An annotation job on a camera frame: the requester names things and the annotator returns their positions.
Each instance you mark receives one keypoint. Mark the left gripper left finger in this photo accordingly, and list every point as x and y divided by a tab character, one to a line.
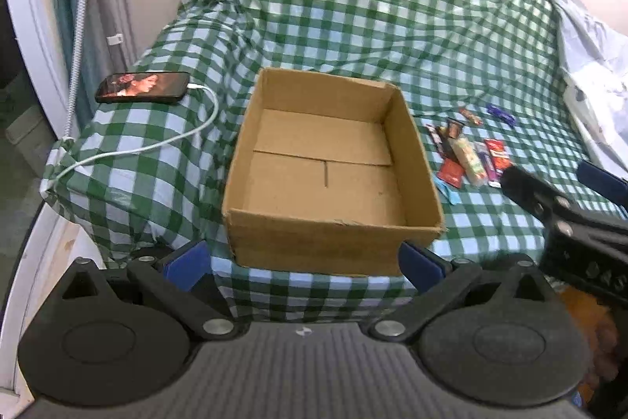
180	282

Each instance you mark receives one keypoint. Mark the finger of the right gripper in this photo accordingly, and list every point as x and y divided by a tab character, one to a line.
603	182
549	205

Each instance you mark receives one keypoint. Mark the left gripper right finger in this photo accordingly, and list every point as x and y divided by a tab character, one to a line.
440	287

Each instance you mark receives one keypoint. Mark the purple snack wrapper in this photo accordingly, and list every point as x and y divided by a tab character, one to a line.
501	114

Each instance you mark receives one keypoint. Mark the light blue snack stick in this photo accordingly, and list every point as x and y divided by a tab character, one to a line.
447	191

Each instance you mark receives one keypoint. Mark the orange object near floor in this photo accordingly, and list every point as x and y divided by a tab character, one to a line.
595	322

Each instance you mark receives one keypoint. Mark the red spicy snack packet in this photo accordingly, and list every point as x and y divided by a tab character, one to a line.
499	155

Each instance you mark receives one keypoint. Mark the clear rice puff snack pack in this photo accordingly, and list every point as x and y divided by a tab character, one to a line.
468	158

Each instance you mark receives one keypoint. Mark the white purple sachet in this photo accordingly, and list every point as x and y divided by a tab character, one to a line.
483	155

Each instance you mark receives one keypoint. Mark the red orange flat packet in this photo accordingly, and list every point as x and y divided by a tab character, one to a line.
451	173

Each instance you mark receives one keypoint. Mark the small red orange candy bar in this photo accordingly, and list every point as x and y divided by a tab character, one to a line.
470	116

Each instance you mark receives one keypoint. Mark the dark brown chocolate bar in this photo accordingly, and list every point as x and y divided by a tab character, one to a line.
452	130

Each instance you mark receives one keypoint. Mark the white crumpled sheet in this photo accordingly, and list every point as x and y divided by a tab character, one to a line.
592	53

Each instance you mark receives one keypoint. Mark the red white coffee stick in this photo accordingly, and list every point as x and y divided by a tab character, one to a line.
435	137

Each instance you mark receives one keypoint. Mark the open cardboard box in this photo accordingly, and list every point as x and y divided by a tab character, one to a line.
329	176

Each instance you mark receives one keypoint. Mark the black smartphone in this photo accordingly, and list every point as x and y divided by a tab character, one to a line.
151	87

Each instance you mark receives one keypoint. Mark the grey curtain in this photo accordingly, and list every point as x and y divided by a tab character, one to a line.
103	18

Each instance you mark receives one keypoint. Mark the white wall clip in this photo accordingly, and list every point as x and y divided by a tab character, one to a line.
115	40

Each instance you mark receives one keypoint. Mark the white door frame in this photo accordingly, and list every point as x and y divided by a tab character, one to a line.
35	27

